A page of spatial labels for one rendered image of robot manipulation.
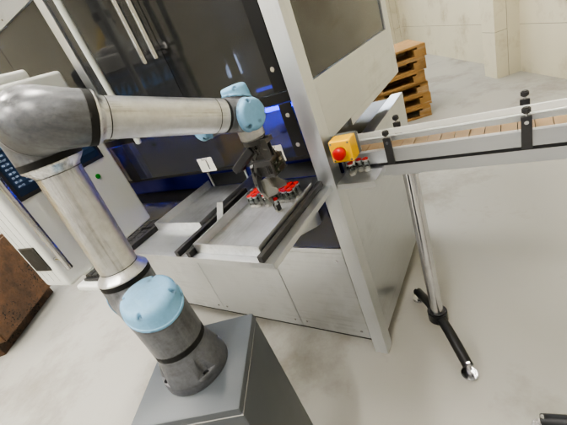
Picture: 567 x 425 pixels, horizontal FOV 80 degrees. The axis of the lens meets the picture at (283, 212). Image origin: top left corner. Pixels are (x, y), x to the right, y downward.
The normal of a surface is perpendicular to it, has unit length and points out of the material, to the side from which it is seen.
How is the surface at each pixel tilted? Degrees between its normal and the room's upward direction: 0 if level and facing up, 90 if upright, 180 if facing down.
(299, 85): 90
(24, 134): 99
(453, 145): 90
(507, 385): 0
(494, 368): 0
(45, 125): 94
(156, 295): 7
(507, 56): 90
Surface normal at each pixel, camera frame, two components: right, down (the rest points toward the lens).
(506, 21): -0.03, 0.48
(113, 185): 0.87, -0.10
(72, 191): 0.58, 0.18
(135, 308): -0.25, -0.81
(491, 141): -0.47, 0.56
